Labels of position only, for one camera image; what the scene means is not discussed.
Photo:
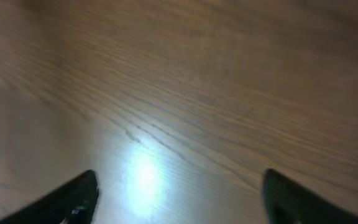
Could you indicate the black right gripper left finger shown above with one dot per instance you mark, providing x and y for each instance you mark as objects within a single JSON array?
[{"x": 73, "y": 202}]

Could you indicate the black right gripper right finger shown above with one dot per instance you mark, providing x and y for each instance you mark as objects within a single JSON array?
[{"x": 286, "y": 201}]

